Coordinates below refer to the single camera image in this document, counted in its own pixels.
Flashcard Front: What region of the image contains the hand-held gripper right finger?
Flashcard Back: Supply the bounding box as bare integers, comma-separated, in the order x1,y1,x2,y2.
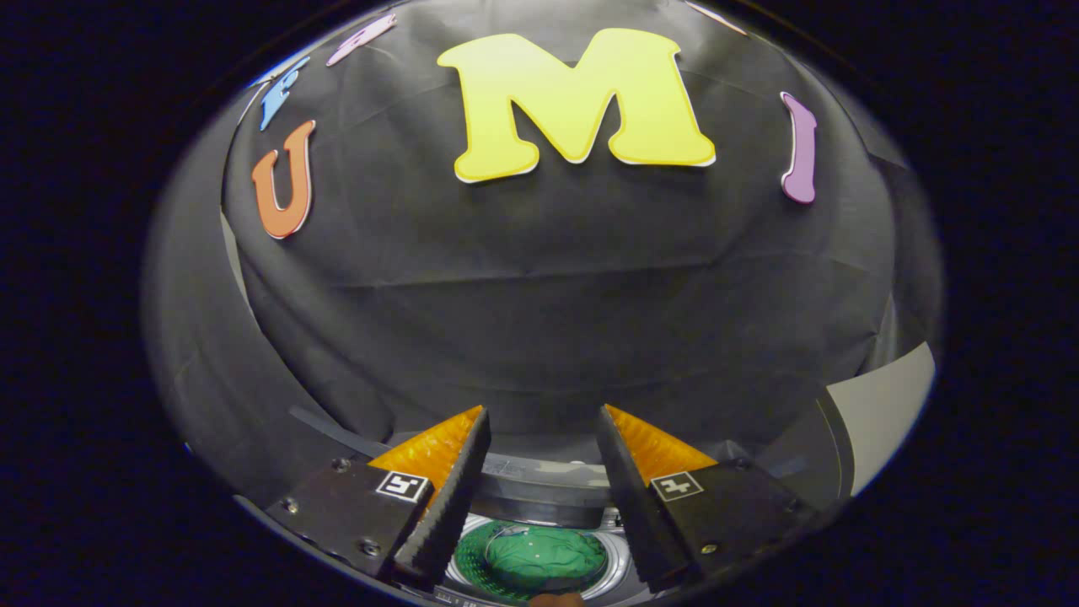
595,404,817,594

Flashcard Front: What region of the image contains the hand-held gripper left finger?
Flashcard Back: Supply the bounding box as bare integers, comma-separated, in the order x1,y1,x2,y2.
266,405,492,591

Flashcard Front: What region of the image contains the grey washing machine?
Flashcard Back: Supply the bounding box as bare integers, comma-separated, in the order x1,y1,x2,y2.
417,506,675,607

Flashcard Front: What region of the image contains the green polo shirt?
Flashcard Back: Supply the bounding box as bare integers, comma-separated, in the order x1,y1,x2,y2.
455,520,609,595

